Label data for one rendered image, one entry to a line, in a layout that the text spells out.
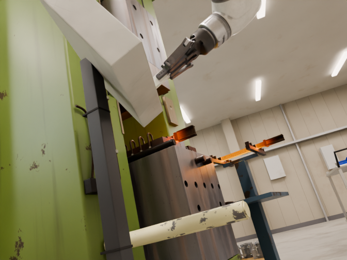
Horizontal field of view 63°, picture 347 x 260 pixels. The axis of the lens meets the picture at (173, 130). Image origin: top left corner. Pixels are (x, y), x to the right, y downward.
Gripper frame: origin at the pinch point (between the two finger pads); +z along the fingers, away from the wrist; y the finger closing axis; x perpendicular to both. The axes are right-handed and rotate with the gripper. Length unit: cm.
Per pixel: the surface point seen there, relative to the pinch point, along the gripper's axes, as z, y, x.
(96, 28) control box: 8.2, -27.0, 3.6
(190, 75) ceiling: -193, 473, 202
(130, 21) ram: -21, 31, 48
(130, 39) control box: 5.3, -27.0, -3.5
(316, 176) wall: -340, 794, -170
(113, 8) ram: -21, 34, 63
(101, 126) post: 20.7, -11.8, -5.8
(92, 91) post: 16.6, -11.5, 3.5
